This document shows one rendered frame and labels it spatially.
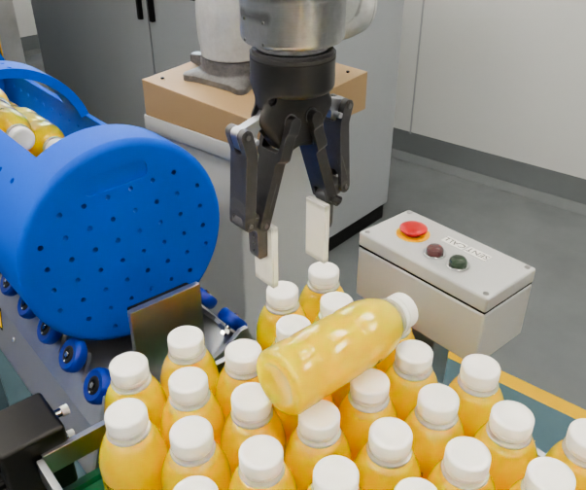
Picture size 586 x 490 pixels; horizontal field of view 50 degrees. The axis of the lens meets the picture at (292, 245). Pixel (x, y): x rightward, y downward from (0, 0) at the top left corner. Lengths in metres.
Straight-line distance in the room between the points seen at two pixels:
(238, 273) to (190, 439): 1.00
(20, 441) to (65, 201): 0.27
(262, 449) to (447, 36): 3.24
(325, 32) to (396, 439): 0.35
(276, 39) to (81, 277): 0.43
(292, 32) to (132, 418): 0.37
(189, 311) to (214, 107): 0.65
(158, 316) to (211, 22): 0.80
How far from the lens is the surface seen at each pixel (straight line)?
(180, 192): 0.85
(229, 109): 1.37
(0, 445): 0.74
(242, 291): 1.57
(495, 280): 0.77
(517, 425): 0.63
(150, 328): 0.81
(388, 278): 0.83
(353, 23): 1.47
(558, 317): 2.70
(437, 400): 0.63
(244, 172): 0.56
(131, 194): 0.81
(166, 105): 1.52
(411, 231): 0.82
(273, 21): 0.52
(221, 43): 1.45
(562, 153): 3.55
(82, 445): 0.76
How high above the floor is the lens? 1.51
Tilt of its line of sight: 31 degrees down
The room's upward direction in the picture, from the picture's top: straight up
